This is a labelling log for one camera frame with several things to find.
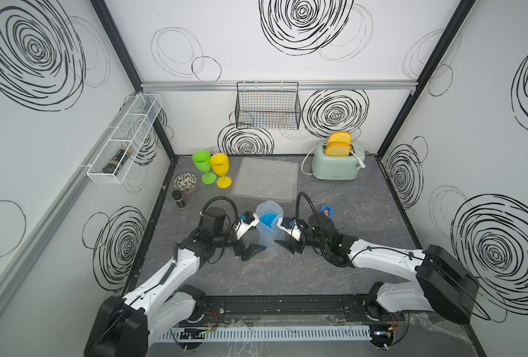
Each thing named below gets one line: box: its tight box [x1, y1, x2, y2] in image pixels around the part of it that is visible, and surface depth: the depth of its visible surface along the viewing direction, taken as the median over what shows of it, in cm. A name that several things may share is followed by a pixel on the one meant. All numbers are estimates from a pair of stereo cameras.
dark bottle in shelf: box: [101, 146, 132, 176], surface depth 68 cm
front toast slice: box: [324, 141, 352, 157], surface depth 100 cm
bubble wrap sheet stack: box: [231, 157, 299, 203], surface depth 111 cm
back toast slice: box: [327, 131, 352, 144], surface depth 101 cm
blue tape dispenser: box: [319, 204, 334, 220], surface depth 95 cm
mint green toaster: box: [311, 140, 366, 181], surface depth 103 cm
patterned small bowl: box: [172, 172, 199, 195], surface depth 108 cm
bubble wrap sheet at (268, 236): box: [255, 200, 285, 253], surface depth 74 cm
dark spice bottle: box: [171, 189, 186, 209], surface depth 96 cm
